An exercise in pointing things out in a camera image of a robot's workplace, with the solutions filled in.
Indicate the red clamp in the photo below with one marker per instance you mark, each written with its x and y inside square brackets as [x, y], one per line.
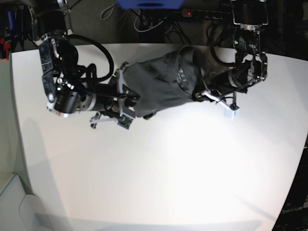
[5, 47]

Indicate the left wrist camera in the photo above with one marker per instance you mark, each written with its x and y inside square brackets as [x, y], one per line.
[231, 113]

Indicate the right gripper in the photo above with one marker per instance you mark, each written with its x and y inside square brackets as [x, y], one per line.
[112, 100]

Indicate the blue tool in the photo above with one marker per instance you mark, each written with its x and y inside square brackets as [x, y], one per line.
[13, 25]

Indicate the blue box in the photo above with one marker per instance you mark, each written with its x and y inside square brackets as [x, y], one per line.
[150, 4]

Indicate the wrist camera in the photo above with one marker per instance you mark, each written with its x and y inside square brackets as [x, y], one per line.
[125, 121]
[231, 113]

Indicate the grey t-shirt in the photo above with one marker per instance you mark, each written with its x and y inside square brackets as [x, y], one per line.
[170, 80]

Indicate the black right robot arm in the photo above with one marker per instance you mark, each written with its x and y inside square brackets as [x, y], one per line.
[72, 88]

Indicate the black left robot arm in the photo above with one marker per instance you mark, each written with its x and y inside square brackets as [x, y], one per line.
[251, 63]

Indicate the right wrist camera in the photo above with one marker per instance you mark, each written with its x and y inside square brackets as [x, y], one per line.
[125, 121]

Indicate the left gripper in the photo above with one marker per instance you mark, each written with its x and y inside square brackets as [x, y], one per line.
[211, 93]

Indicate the black power strip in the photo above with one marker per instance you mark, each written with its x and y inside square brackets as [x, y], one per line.
[205, 14]

